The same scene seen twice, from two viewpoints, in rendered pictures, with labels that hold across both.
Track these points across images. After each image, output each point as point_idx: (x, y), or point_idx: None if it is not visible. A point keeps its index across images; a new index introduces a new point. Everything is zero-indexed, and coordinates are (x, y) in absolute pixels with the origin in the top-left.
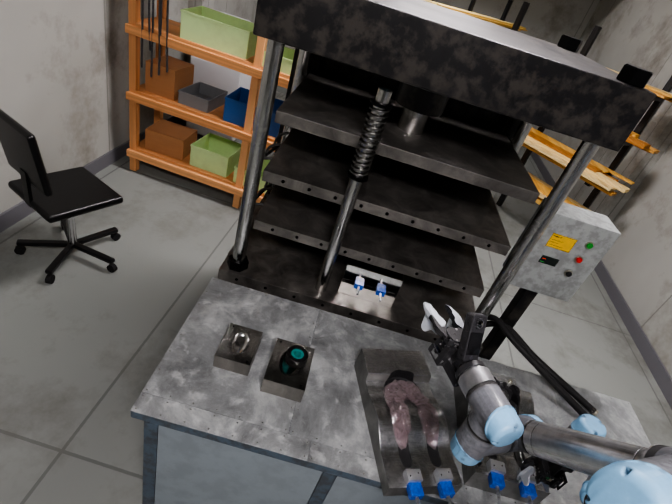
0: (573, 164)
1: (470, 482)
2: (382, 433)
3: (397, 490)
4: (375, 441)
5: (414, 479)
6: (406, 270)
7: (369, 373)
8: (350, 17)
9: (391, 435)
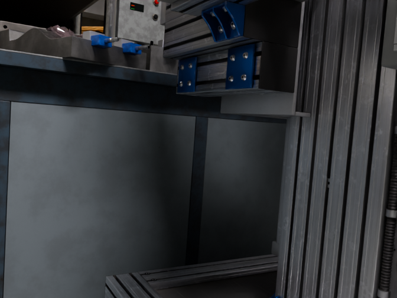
0: None
1: (153, 65)
2: (45, 32)
3: (83, 45)
4: (41, 47)
5: (95, 32)
6: (20, 29)
7: (10, 29)
8: None
9: (56, 36)
